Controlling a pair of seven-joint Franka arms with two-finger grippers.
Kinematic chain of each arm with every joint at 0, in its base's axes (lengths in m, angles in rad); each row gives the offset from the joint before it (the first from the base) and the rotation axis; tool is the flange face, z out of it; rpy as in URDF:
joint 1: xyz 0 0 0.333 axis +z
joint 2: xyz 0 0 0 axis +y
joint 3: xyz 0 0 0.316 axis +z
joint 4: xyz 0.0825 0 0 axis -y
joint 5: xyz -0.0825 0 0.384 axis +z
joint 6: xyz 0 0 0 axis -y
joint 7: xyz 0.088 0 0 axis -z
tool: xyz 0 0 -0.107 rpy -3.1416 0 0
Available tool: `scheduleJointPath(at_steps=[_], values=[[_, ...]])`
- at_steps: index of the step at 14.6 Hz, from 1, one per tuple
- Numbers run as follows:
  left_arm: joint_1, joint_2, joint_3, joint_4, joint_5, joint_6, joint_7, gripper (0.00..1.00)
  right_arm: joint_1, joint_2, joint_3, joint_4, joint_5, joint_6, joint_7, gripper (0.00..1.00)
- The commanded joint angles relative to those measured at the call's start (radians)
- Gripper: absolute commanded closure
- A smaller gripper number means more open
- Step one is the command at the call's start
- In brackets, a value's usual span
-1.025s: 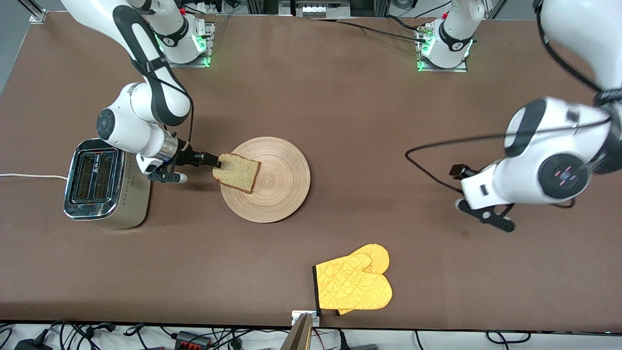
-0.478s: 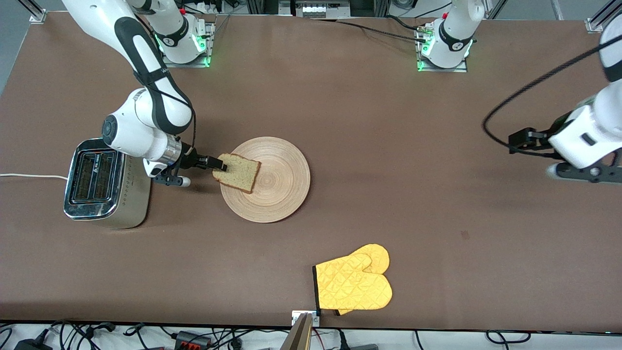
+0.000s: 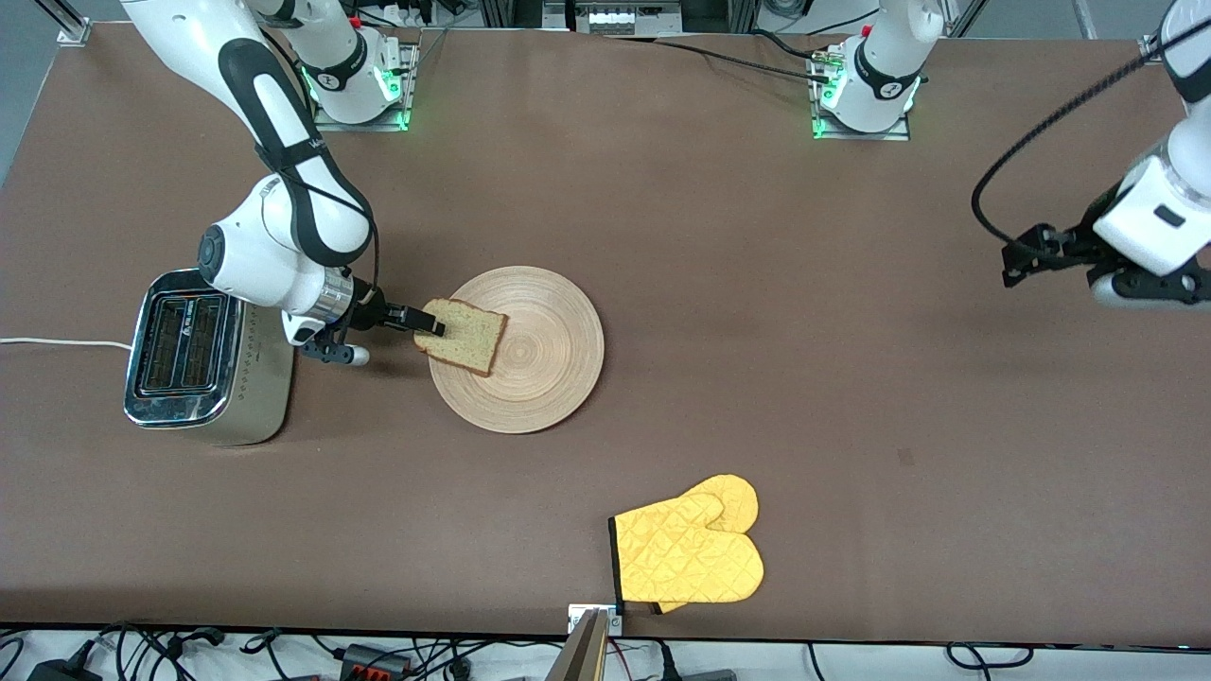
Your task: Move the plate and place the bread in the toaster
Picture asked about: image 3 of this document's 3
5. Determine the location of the black box with orange connectors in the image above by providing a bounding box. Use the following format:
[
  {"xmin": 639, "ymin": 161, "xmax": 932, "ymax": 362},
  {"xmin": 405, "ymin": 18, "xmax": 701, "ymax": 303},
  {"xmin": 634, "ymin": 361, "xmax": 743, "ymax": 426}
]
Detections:
[{"xmin": 339, "ymin": 643, "xmax": 412, "ymax": 680}]

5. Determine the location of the brown bread slice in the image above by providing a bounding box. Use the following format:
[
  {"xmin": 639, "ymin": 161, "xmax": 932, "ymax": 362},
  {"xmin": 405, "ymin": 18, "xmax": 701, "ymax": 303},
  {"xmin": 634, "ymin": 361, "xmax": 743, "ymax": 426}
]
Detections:
[{"xmin": 413, "ymin": 298, "xmax": 509, "ymax": 377}]

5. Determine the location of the silver two-slot toaster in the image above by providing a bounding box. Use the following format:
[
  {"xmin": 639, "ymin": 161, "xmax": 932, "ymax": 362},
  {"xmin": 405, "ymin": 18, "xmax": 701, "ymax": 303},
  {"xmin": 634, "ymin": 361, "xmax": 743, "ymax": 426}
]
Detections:
[{"xmin": 123, "ymin": 269, "xmax": 297, "ymax": 446}]

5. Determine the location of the aluminium profile post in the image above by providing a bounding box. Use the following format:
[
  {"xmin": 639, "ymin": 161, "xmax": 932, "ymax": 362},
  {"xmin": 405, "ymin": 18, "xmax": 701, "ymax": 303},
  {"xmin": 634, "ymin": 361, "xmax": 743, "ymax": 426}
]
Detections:
[{"xmin": 544, "ymin": 608, "xmax": 608, "ymax": 681}]

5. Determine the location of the round wooden plate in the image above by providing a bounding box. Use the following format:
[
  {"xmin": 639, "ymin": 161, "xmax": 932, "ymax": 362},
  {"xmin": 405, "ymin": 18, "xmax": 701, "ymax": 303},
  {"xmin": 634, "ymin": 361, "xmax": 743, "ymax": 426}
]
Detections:
[{"xmin": 429, "ymin": 266, "xmax": 606, "ymax": 435}]

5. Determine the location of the white power strip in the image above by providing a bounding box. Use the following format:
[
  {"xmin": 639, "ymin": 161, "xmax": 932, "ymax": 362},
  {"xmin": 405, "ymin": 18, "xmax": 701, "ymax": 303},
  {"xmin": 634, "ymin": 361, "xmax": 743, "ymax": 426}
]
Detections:
[{"xmin": 572, "ymin": 3, "xmax": 682, "ymax": 37}]

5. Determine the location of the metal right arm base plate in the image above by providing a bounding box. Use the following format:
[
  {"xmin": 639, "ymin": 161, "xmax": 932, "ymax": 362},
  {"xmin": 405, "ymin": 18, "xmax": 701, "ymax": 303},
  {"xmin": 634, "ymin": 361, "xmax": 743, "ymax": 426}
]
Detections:
[{"xmin": 312, "ymin": 43, "xmax": 419, "ymax": 132}]

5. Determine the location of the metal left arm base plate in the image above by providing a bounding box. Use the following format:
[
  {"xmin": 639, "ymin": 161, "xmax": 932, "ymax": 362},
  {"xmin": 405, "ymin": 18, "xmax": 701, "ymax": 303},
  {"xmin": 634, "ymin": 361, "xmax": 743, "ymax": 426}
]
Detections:
[{"xmin": 812, "ymin": 52, "xmax": 912, "ymax": 142}]

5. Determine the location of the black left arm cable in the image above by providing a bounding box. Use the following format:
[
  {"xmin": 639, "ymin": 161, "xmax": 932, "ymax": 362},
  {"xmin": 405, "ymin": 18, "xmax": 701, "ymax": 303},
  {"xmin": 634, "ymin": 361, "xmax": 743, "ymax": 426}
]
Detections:
[{"xmin": 972, "ymin": 43, "xmax": 1169, "ymax": 249}]

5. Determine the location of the yellow quilted oven mitt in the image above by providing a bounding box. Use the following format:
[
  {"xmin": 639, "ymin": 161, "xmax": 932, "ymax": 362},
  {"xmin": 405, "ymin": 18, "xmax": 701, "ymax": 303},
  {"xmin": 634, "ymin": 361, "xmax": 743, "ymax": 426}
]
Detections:
[{"xmin": 608, "ymin": 474, "xmax": 765, "ymax": 615}]

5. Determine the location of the black looped floor cable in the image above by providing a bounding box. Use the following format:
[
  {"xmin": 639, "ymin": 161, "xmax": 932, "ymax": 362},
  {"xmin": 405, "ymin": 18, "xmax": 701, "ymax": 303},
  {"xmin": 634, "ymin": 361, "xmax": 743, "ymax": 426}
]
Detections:
[{"xmin": 946, "ymin": 643, "xmax": 1032, "ymax": 671}]

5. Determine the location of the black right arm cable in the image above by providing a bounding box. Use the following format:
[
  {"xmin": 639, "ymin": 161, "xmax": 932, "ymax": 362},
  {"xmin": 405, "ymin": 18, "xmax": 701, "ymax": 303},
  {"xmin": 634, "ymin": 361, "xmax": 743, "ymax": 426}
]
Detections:
[{"xmin": 255, "ymin": 142, "xmax": 381, "ymax": 294}]

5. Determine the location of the black power adapter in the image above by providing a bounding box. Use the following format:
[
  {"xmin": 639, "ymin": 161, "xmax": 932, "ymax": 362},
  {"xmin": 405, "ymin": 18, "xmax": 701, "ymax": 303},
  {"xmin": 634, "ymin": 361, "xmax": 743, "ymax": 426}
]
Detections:
[{"xmin": 26, "ymin": 653, "xmax": 103, "ymax": 681}]

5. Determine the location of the metal table edge bracket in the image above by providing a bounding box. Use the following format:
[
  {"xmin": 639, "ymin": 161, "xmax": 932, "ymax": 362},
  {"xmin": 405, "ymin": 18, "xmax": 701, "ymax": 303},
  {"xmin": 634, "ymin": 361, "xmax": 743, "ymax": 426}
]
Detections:
[{"xmin": 568, "ymin": 603, "xmax": 623, "ymax": 637}]

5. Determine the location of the long black table cable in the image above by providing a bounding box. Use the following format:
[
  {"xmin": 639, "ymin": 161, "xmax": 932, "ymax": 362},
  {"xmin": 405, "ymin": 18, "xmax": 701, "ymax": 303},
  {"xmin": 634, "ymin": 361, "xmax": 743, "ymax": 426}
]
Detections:
[{"xmin": 653, "ymin": 40, "xmax": 834, "ymax": 80}]

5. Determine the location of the short black table cable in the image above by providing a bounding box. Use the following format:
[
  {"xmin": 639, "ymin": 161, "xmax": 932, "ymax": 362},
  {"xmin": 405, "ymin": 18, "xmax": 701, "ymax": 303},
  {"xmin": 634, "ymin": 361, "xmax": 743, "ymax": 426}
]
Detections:
[{"xmin": 752, "ymin": 30, "xmax": 834, "ymax": 63}]

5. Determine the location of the white toaster power cord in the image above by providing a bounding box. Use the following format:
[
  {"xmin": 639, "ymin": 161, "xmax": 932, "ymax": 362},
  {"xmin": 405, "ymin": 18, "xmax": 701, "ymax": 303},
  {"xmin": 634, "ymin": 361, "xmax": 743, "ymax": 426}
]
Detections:
[{"xmin": 0, "ymin": 337, "xmax": 133, "ymax": 351}]

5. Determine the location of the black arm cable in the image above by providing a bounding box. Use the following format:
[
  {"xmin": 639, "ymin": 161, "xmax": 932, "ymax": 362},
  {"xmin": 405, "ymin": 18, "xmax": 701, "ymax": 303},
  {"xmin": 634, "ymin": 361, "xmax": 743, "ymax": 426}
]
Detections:
[
  {"xmin": 972, "ymin": 43, "xmax": 1169, "ymax": 249},
  {"xmin": 255, "ymin": 142, "xmax": 381, "ymax": 294}
]

